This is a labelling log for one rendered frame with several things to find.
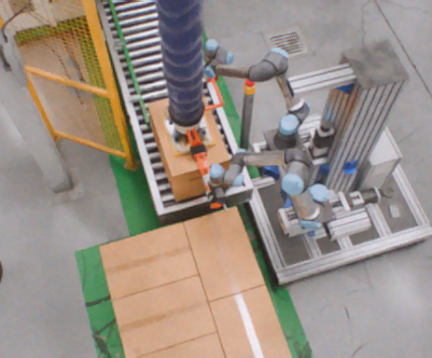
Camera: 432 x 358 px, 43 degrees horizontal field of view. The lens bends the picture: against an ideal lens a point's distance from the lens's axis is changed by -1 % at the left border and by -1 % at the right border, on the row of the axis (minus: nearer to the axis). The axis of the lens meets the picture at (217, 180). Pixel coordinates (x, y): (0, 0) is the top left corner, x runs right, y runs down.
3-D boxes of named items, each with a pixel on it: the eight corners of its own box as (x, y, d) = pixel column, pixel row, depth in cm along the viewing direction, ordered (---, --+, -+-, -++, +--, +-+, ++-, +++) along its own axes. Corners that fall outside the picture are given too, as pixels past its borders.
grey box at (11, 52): (16, 61, 334) (-1, 28, 308) (24, 60, 335) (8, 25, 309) (20, 87, 326) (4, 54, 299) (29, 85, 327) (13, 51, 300)
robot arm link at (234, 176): (246, 167, 309) (228, 161, 310) (241, 184, 304) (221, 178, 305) (245, 173, 316) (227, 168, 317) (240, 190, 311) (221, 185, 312)
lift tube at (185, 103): (165, 103, 358) (150, -21, 265) (198, 95, 361) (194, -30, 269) (174, 130, 349) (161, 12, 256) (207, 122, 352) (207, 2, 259)
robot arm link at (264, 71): (269, 89, 317) (207, 81, 349) (279, 77, 321) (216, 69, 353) (262, 75, 309) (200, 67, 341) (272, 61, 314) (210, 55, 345)
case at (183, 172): (153, 134, 419) (147, 103, 384) (202, 120, 425) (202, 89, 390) (175, 202, 394) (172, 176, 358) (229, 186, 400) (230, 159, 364)
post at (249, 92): (238, 153, 476) (243, 82, 386) (245, 151, 477) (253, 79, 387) (240, 159, 473) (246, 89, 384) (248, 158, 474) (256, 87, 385)
